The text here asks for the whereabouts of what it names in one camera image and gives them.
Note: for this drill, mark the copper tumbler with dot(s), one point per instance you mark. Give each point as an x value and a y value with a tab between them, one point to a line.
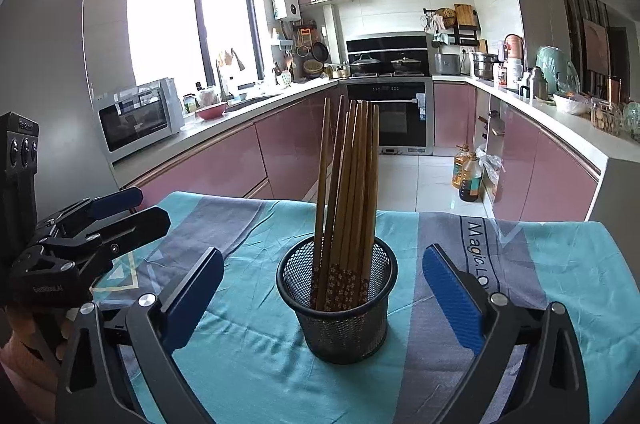
613	88

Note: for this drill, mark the white duct pipe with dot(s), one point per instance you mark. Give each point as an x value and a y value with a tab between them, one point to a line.
328	39

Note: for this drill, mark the pink bowl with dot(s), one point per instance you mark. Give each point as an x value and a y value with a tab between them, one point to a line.
211	112

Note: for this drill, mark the black range hood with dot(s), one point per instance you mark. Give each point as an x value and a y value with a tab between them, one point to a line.
387	44

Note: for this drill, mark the silver toaster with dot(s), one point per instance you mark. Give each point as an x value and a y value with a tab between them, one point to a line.
447	64

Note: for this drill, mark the green kitchen appliance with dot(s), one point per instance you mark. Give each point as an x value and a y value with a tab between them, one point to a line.
557	67

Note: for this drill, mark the person's left hand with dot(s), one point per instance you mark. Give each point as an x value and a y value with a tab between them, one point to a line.
37	331

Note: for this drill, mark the kitchen sink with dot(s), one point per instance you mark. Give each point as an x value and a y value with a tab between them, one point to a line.
250	101

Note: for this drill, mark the steel stockpot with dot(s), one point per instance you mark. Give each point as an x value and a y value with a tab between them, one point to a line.
485	65

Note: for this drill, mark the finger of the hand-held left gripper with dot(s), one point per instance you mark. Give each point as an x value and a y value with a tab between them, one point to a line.
120	200
145	226

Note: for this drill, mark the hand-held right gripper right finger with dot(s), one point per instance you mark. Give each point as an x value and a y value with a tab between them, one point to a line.
450	299

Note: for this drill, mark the clear box of cookies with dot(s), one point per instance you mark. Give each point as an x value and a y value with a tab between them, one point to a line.
606	119

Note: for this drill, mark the black mesh holder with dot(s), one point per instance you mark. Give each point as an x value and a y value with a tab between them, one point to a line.
345	334

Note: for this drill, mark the brown wall picture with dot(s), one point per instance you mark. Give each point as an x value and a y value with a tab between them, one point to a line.
595	47

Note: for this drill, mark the white jar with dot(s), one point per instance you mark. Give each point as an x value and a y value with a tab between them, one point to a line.
513	73

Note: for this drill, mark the white bowl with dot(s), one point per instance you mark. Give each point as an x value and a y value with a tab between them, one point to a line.
571	104

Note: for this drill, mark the black wall rack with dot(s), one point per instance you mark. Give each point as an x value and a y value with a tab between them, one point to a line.
465	37

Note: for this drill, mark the white kitchen countertop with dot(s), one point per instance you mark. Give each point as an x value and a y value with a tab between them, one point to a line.
575	134

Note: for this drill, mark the labelled bottle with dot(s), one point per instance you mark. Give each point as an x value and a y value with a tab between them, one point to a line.
499	73

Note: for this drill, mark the dark sauce bottle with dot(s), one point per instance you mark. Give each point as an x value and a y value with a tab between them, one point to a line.
470	181

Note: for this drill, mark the black hanging frying pan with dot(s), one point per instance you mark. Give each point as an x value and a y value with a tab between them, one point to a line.
320	52

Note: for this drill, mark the pink electric kettle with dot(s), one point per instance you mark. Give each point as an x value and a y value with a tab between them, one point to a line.
514	47

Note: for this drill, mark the black wok with lid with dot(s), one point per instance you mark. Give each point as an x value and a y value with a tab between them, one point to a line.
365	67

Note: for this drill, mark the clear plastic bags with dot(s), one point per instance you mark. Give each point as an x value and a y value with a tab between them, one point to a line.
632	119

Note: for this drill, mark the teal wall shelf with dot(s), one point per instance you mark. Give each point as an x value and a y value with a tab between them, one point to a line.
282	43

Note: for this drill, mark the teal grey printed tablecloth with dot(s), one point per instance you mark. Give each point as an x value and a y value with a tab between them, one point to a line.
250	354

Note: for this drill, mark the hanging metal strainer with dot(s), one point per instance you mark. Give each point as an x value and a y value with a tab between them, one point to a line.
302	50

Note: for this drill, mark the white countertop oven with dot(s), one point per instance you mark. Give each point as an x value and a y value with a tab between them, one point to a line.
135	119

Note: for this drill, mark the yellow cooking oil bottle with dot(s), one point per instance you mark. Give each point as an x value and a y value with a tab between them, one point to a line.
460	169

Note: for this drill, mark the pink base cabinets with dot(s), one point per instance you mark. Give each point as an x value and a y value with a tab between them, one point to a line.
225	154
550	174

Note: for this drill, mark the orange grater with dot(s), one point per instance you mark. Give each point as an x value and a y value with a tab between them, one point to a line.
306	35

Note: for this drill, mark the bunch of wooden chopsticks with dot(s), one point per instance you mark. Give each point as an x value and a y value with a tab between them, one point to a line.
350	204

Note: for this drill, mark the kitchen faucet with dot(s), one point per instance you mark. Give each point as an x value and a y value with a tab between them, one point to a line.
220	82

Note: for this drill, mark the kitchen window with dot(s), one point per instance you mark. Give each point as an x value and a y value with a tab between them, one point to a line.
160	14

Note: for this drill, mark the dark pot with lid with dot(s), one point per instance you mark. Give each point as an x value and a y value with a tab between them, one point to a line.
406	67

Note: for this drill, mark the plastic bag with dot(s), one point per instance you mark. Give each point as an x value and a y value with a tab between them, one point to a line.
492	171

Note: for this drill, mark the wooden cutting board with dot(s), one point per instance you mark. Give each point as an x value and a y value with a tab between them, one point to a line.
463	14

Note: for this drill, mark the steel thermos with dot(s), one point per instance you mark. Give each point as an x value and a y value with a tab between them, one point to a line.
538	83

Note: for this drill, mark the hanging dish cloths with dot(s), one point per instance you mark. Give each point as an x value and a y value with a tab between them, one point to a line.
231	57

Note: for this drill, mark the built-in black oven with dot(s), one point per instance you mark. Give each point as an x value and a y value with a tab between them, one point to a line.
400	119

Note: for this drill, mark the woven basket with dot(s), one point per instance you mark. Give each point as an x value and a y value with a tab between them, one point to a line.
313	68

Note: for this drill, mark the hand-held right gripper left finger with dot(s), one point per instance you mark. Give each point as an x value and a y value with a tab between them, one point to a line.
195	296

